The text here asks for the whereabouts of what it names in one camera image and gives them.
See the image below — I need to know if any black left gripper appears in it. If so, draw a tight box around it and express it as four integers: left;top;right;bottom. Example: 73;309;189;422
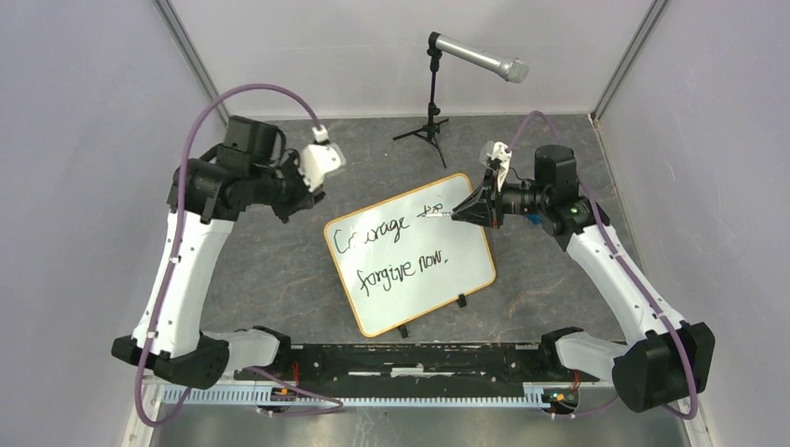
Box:
251;150;326;224

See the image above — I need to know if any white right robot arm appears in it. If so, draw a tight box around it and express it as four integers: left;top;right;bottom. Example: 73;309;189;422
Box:
450;142;715;420

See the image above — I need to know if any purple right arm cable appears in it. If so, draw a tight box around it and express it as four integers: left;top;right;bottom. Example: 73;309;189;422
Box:
506;109;701;422

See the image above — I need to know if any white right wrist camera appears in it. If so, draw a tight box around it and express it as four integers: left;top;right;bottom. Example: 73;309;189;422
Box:
479;141;511;191

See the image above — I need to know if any silver microphone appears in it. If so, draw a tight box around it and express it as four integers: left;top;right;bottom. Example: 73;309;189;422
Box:
428;32;529;84

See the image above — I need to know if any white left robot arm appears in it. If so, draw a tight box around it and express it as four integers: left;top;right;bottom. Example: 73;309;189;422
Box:
111;115;346;389

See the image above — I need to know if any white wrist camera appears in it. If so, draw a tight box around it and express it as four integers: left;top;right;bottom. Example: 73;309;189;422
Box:
297;125;347;193
479;141;511;191

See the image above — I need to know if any yellow framed whiteboard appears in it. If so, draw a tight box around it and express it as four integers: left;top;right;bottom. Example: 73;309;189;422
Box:
323;173;497;338

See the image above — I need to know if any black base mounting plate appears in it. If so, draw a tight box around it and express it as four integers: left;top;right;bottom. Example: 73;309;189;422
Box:
271;342;601;400

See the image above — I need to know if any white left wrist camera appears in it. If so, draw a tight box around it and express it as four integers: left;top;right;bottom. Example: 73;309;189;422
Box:
297;125;347;193

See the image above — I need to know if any white slotted cable duct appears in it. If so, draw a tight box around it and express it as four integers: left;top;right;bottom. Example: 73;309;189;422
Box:
184;385;550;409

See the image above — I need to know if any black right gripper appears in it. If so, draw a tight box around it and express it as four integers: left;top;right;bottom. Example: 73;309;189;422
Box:
453;169;550;229

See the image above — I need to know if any black microphone tripod stand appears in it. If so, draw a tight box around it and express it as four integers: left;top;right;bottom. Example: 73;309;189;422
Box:
392;46;448;169

